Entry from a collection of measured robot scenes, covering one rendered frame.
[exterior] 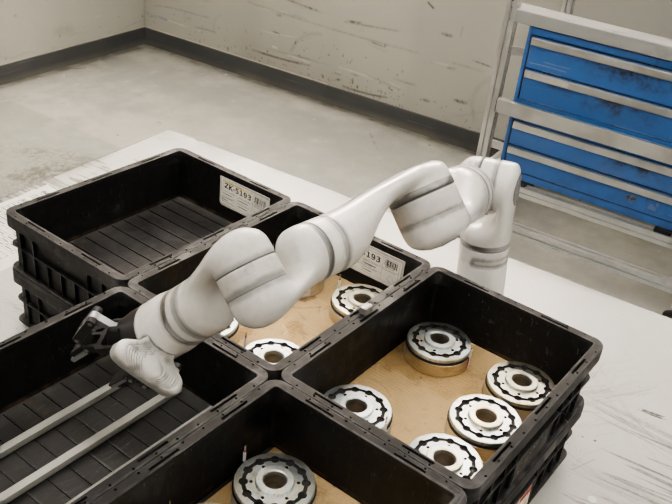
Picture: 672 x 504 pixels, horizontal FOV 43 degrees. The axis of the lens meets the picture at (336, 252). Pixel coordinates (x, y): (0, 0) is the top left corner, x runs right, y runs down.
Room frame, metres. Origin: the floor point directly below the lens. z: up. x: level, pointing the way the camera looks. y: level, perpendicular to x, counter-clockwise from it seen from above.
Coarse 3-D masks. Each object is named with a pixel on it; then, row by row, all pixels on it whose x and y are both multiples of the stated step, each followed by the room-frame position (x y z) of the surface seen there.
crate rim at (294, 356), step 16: (288, 208) 1.32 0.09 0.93; (304, 208) 1.33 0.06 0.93; (256, 224) 1.25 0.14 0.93; (384, 240) 1.25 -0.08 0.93; (192, 256) 1.13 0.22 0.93; (416, 256) 1.21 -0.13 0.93; (160, 272) 1.07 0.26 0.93; (416, 272) 1.16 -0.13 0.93; (144, 288) 1.02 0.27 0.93; (352, 320) 1.01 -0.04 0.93; (224, 336) 0.93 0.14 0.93; (320, 336) 0.96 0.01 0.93; (240, 352) 0.90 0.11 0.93; (304, 352) 0.92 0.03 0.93; (272, 368) 0.87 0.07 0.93
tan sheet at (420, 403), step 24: (384, 360) 1.05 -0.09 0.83; (480, 360) 1.08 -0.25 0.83; (504, 360) 1.09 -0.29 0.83; (360, 384) 0.99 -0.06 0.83; (384, 384) 0.99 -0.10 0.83; (408, 384) 1.00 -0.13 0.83; (432, 384) 1.01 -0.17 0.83; (456, 384) 1.01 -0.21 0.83; (480, 384) 1.02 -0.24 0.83; (408, 408) 0.94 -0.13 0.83; (432, 408) 0.95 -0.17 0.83; (408, 432) 0.89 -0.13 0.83; (432, 432) 0.90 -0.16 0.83
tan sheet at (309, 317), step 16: (336, 288) 1.24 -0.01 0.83; (304, 304) 1.18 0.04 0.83; (320, 304) 1.18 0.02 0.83; (288, 320) 1.13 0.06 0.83; (304, 320) 1.13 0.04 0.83; (320, 320) 1.14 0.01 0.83; (240, 336) 1.07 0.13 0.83; (256, 336) 1.07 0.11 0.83; (272, 336) 1.08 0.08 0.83; (288, 336) 1.08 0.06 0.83; (304, 336) 1.09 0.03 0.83
